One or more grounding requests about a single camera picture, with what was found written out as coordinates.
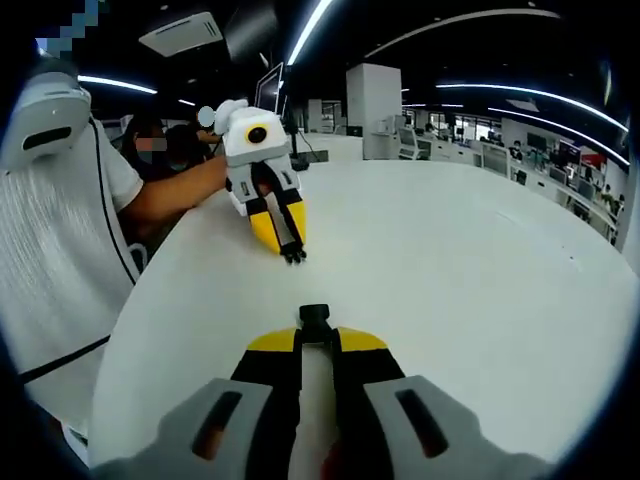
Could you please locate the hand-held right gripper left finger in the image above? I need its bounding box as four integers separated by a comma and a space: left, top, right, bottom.
92, 326, 304, 480

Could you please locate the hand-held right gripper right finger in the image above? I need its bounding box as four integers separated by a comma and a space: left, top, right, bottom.
331, 325, 556, 480

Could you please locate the black pronged plastic buckle part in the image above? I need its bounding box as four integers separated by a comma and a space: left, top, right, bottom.
279, 242, 308, 266

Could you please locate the black socket plastic buckle part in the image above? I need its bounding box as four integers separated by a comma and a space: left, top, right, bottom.
298, 303, 334, 347

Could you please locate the black stand pole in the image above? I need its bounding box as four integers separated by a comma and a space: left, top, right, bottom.
285, 63, 314, 170

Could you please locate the computer monitor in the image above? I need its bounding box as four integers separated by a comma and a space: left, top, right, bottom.
254, 61, 287, 119

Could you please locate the white office chair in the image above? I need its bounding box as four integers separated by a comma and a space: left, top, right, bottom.
397, 127, 432, 161
480, 144, 512, 180

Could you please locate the white ceiling light strip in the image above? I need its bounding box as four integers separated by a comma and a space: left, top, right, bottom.
285, 0, 335, 67
434, 82, 630, 134

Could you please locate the white ceiling air conditioner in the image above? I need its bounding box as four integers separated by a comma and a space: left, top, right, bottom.
138, 11, 224, 57

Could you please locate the white chest device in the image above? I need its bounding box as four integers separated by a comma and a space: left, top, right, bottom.
1, 71, 93, 175

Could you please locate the black chest device cable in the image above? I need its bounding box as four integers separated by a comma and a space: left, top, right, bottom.
87, 117, 144, 287

